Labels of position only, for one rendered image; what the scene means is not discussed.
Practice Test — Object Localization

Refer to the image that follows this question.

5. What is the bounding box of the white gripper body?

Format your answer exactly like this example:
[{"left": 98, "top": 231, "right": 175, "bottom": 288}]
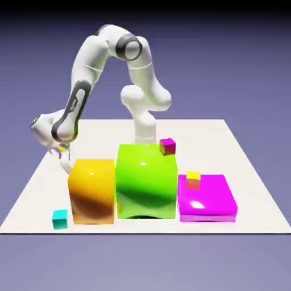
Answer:
[{"left": 60, "top": 157, "right": 74, "bottom": 175}]

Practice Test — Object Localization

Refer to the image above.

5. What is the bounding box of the small cyan cube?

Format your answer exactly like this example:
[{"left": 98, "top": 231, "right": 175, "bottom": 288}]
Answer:
[{"left": 51, "top": 209, "right": 69, "bottom": 230}]

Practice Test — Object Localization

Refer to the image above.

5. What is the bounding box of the small magenta cube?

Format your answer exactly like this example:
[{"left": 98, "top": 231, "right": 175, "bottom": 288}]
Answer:
[{"left": 159, "top": 138, "right": 177, "bottom": 157}]

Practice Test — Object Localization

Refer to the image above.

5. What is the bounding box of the small yellow cube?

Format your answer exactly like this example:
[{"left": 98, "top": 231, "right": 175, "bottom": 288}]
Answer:
[{"left": 186, "top": 171, "right": 201, "bottom": 191}]

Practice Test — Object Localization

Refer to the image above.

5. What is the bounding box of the large orange box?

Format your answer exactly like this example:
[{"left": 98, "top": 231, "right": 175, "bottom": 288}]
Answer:
[{"left": 67, "top": 158, "right": 116, "bottom": 225}]

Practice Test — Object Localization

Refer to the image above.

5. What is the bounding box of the large green box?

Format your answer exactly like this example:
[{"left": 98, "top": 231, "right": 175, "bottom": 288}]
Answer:
[{"left": 115, "top": 143, "right": 178, "bottom": 221}]

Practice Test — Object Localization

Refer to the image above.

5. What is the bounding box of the large magenta box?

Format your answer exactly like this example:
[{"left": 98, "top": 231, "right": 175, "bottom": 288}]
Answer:
[{"left": 177, "top": 173, "right": 239, "bottom": 223}]

